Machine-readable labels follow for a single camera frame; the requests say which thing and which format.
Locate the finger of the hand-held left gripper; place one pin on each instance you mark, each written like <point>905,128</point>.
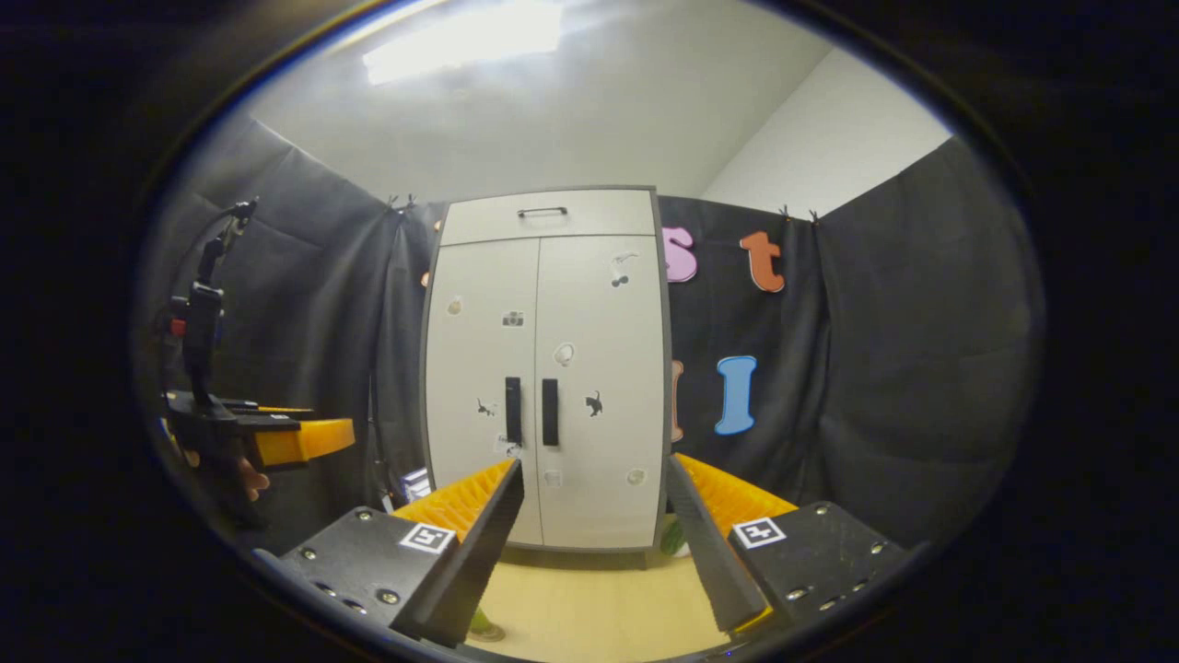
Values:
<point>272,406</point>
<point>304,440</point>

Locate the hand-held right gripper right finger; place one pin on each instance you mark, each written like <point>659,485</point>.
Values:
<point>709,557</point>

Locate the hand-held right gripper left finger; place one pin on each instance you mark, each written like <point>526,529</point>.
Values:
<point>474,557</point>

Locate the round coaster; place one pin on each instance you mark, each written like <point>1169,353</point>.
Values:
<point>490,633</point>

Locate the white cabinet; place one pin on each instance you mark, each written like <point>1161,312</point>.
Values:
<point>668,414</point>

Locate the white cabinet door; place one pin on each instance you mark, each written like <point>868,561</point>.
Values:
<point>479,331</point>
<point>603,313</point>

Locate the white cabinet drawer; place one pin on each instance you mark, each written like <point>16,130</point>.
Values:
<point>599,221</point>

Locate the green and white object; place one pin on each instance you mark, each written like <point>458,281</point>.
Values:
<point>672,539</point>

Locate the black backdrop cloth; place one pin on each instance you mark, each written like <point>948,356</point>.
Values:
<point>921,368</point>

